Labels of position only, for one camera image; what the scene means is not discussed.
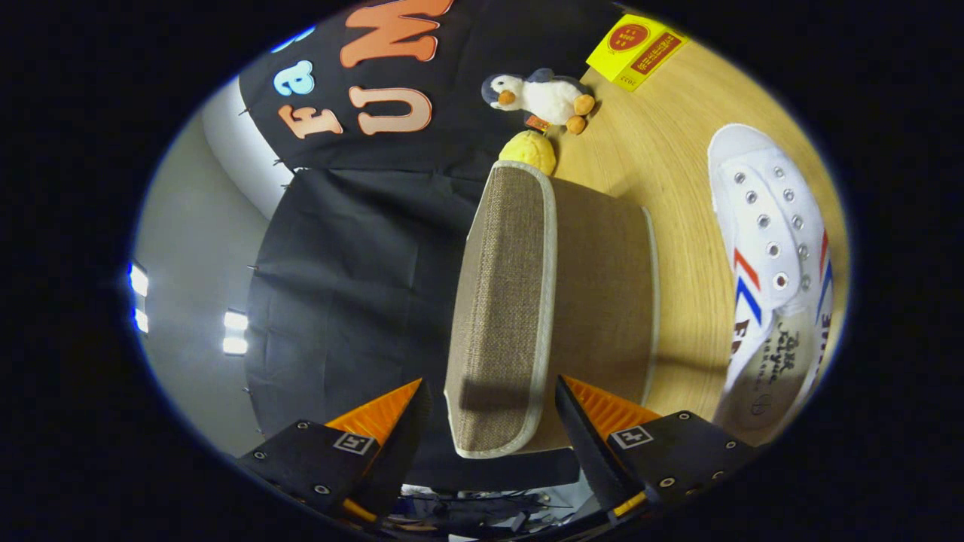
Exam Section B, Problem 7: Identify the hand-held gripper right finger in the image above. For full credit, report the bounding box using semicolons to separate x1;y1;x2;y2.
555;375;758;528

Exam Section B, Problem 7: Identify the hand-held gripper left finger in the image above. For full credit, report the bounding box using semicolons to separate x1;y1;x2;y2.
235;378;434;528

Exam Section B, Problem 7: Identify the brown fabric storage box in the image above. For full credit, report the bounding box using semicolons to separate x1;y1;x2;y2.
443;160;660;460

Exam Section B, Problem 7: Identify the white canvas shoe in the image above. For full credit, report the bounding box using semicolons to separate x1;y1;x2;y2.
706;123;835;446

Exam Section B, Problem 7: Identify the ceiling light panel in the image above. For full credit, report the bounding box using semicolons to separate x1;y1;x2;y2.
127;260;150;334
222;309;249;356

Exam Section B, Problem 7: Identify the yellow plush bun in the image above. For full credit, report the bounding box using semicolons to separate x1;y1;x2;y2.
499;129;558;177

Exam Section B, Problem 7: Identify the penguin plush toy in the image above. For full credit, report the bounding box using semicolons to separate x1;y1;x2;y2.
480;68;597;136

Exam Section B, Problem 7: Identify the yellow book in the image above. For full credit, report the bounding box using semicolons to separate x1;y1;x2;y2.
586;14;690;93

